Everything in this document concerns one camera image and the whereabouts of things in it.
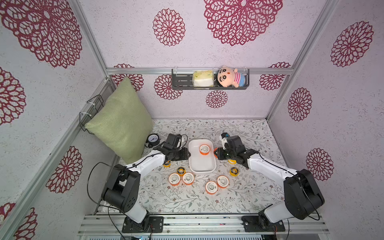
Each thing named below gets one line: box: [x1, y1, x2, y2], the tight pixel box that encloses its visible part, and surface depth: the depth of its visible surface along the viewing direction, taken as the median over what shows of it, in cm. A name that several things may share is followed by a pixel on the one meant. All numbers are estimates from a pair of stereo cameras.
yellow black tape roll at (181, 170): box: [177, 166, 186, 175], surface depth 94 cm
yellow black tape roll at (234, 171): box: [229, 167, 240, 177], surface depth 93 cm
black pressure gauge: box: [144, 133, 161, 148], surface depth 107 cm
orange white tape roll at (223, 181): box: [217, 175, 230, 189], surface depth 88 cm
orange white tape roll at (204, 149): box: [199, 144, 210, 156], surface depth 102 cm
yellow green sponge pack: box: [192, 70, 215, 88], surface depth 92 cm
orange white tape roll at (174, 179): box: [168, 173, 181, 186], surface depth 89 cm
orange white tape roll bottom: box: [205, 180, 219, 195], surface depth 86 cm
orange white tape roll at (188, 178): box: [182, 172, 195, 186], surface depth 89 cm
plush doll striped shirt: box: [217, 65, 246, 88], surface depth 88 cm
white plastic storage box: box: [188, 138, 217, 174], surface depth 102 cm
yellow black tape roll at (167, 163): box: [163, 160, 172, 168], surface depth 96 cm
